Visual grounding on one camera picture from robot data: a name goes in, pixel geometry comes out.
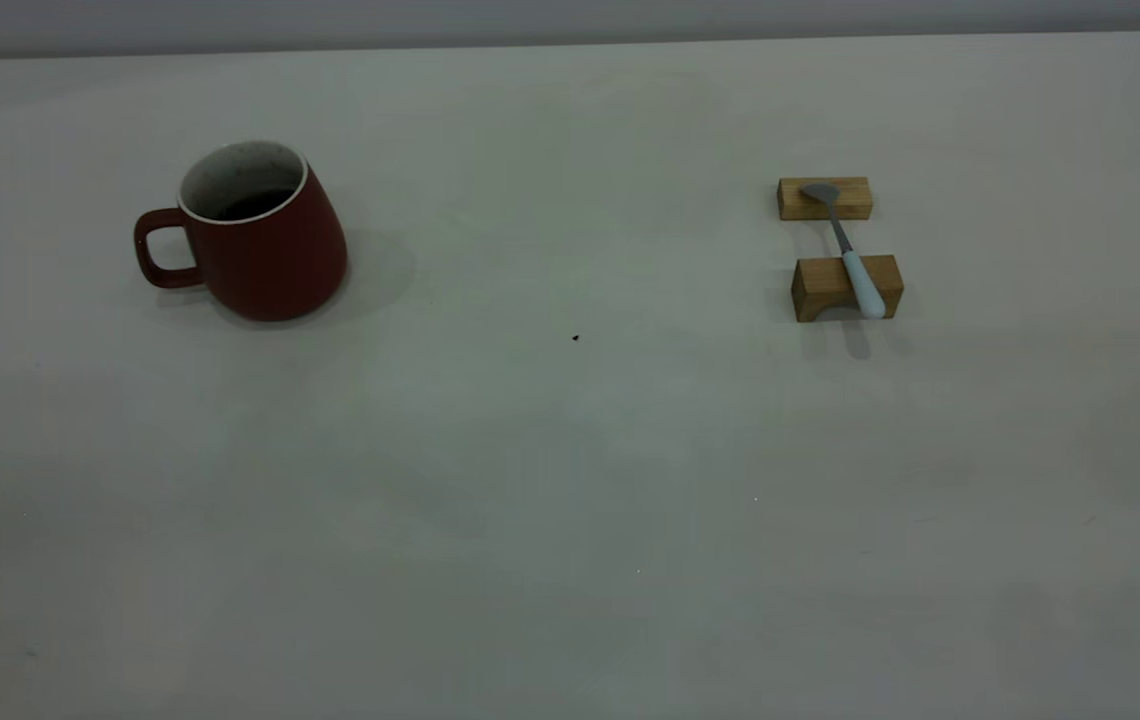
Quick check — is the flat wooden block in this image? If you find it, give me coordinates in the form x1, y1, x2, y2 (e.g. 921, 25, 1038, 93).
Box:
778, 177, 874, 221

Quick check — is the metal spoon with pale handle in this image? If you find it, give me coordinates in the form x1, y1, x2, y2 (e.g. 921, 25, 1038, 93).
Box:
800, 182, 888, 320

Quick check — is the arched wooden block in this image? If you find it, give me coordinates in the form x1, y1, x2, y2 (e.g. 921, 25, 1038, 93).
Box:
792, 254, 904, 323

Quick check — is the red ceramic mug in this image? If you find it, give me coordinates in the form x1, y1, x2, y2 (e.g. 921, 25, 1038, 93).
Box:
134, 140, 349, 323

